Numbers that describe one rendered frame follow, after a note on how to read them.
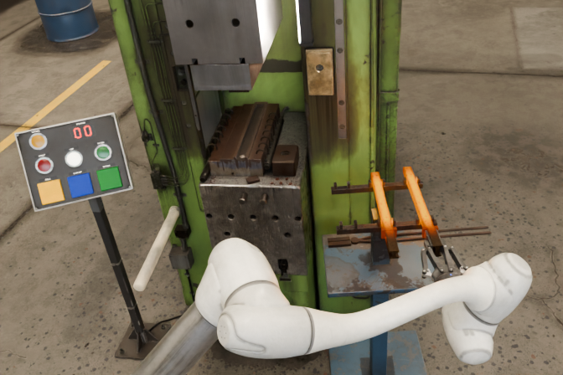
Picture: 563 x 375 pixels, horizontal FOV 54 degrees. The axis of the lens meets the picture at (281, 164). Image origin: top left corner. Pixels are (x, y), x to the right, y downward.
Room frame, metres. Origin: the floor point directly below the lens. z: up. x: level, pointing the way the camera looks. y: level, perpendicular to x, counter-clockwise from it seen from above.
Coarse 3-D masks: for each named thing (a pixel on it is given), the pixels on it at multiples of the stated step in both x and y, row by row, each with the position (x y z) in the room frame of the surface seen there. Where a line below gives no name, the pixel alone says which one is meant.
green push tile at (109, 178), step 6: (108, 168) 1.65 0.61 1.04; (114, 168) 1.65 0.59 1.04; (102, 174) 1.64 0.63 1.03; (108, 174) 1.64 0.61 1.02; (114, 174) 1.64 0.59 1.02; (102, 180) 1.62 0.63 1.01; (108, 180) 1.63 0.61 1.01; (114, 180) 1.63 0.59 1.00; (120, 180) 1.63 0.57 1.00; (102, 186) 1.61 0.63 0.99; (108, 186) 1.62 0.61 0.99; (114, 186) 1.62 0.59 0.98; (120, 186) 1.62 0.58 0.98
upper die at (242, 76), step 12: (192, 72) 1.72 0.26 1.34; (204, 72) 1.71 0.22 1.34; (216, 72) 1.70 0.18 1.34; (228, 72) 1.70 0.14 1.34; (240, 72) 1.69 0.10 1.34; (252, 72) 1.72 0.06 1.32; (204, 84) 1.71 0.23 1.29; (216, 84) 1.71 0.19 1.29; (228, 84) 1.70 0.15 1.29; (240, 84) 1.69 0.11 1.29; (252, 84) 1.70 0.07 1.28
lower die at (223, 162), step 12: (240, 108) 2.11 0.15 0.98; (252, 108) 2.06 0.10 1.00; (264, 108) 2.05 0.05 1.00; (276, 108) 2.05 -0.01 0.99; (228, 120) 2.02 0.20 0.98; (240, 120) 1.99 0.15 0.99; (264, 120) 1.96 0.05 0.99; (228, 132) 1.91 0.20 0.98; (240, 132) 1.89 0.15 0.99; (264, 132) 1.86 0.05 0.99; (216, 144) 1.83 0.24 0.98; (228, 144) 1.81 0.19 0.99; (252, 144) 1.78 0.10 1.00; (264, 144) 1.78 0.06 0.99; (216, 156) 1.75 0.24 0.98; (228, 156) 1.73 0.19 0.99; (252, 156) 1.71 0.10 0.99; (264, 156) 1.73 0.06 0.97; (216, 168) 1.72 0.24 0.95; (228, 168) 1.71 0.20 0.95; (240, 168) 1.70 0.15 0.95; (252, 168) 1.69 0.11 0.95; (264, 168) 1.71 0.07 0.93
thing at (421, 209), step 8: (408, 168) 1.59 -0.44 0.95; (408, 176) 1.55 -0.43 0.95; (408, 184) 1.51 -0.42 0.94; (416, 184) 1.49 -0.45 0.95; (416, 192) 1.45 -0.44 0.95; (416, 200) 1.41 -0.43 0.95; (416, 208) 1.38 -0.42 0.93; (424, 208) 1.36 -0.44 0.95; (424, 216) 1.33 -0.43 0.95; (424, 224) 1.29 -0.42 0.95; (432, 224) 1.29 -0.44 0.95; (424, 232) 1.26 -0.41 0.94; (432, 232) 1.24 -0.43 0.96; (432, 240) 1.20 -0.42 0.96; (440, 240) 1.20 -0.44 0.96
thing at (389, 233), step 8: (376, 176) 1.57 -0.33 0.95; (376, 184) 1.52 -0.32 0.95; (376, 192) 1.48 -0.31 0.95; (376, 200) 1.45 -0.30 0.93; (384, 200) 1.43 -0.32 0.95; (384, 208) 1.38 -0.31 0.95; (384, 216) 1.35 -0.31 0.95; (384, 224) 1.31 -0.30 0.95; (384, 232) 1.28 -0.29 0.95; (392, 232) 1.27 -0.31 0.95; (392, 240) 1.23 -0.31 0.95; (392, 248) 1.20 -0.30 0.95; (392, 256) 1.19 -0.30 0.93
